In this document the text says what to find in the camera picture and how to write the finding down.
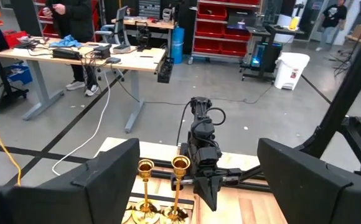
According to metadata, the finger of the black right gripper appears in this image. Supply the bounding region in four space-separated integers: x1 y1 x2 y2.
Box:
208 176 223 212
194 176 214 212

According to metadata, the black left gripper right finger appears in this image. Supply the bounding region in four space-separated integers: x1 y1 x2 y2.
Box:
256 138 361 224

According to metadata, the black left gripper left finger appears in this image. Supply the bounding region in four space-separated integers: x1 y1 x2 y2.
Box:
0 138 141 224

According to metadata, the tall brass candlestick holder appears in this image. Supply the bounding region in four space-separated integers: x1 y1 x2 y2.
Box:
160 154 191 224
130 158 161 224

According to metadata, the white trash bin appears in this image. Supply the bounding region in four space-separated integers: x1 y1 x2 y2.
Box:
273 52 311 91

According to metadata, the black computer with blue light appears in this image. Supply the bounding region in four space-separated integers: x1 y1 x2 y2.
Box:
250 41 283 75

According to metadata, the blue cylinder tank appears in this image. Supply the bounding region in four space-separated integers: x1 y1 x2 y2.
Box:
170 26 185 65

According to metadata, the wooden desk with grey legs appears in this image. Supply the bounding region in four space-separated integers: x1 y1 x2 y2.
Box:
0 39 168 134

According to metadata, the blue plastic bin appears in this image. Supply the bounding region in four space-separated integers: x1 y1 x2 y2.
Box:
0 64 34 85

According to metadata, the black power supply box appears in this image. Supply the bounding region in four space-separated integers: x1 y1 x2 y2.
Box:
52 48 82 61

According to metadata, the blue cloth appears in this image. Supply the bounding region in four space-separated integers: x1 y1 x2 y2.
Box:
49 34 83 49

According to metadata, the red bin storage rack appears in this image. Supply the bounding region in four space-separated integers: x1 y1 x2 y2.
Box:
187 0 264 65
32 0 103 40

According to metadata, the grey office chair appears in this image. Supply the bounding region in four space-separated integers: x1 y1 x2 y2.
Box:
95 5 132 54

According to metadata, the yellow bottle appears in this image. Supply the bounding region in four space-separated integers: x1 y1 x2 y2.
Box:
288 16 300 31

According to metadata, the red plastic bin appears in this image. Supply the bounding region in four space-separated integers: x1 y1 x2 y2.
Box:
2 30 29 49

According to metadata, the person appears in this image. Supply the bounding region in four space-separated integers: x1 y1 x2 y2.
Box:
316 0 349 52
42 0 102 97

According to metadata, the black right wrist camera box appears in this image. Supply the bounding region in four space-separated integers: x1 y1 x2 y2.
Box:
196 146 222 167

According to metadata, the white floor cable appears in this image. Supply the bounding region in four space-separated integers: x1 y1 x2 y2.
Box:
51 70 111 177

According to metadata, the black aluminium rig frame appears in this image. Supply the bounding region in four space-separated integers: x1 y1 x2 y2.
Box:
149 18 361 194

